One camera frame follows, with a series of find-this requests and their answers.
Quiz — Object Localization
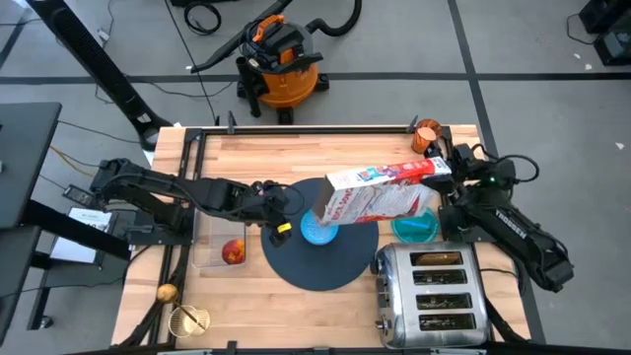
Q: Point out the red and yellow apple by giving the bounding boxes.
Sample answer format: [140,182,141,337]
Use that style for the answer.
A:
[221,239,246,266]

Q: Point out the dark round woven placemat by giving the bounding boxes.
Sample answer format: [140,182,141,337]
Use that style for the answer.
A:
[259,177,380,292]

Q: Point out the orange cup with juice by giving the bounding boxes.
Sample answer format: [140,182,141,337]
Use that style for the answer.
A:
[411,117,444,155]

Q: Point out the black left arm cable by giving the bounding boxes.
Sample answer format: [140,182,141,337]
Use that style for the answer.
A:
[284,182,308,218]

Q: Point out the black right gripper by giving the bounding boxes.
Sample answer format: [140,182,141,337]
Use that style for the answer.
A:
[421,143,477,196]

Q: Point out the black desk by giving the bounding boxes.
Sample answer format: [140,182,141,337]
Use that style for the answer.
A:
[0,102,132,344]

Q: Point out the black perforated stand leg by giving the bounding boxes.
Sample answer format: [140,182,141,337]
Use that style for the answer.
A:
[27,0,173,152]

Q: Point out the red and white cereal box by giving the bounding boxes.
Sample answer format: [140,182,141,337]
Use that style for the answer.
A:
[312,156,454,228]

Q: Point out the orange bowl with blue inside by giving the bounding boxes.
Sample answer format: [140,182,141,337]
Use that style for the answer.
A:
[299,209,340,247]

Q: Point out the white paper sheet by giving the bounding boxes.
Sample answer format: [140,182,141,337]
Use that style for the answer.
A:
[48,206,113,265]

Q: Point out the stainless steel four-slot toaster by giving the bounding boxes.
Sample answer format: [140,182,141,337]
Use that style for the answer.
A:
[369,241,490,350]

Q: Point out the coiled black cable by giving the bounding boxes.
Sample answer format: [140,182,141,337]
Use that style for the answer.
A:
[182,0,223,36]

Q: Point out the clear plastic container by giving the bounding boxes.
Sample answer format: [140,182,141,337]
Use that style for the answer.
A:
[190,209,247,270]

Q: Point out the black vacuum wand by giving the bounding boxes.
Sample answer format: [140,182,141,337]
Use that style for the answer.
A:
[190,0,295,75]

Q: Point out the orange and black shop vacuum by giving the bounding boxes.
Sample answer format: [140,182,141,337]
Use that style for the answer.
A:
[235,13,330,125]

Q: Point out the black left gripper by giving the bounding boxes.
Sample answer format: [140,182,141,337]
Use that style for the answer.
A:
[245,179,294,249]

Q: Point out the black equipment cases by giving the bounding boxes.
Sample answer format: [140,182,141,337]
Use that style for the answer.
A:
[579,0,631,68]

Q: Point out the black power adapter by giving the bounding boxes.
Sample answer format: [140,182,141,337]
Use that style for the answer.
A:
[62,183,100,209]

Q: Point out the black vacuum hose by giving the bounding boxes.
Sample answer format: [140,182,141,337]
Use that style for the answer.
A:
[304,0,364,38]

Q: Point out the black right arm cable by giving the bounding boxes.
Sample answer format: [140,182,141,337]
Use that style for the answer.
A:
[471,142,541,184]

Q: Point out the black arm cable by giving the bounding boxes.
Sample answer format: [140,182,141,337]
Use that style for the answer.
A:
[471,142,541,184]
[284,182,308,218]

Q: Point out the teal translucent plate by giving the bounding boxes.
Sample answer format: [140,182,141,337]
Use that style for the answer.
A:
[390,206,440,245]

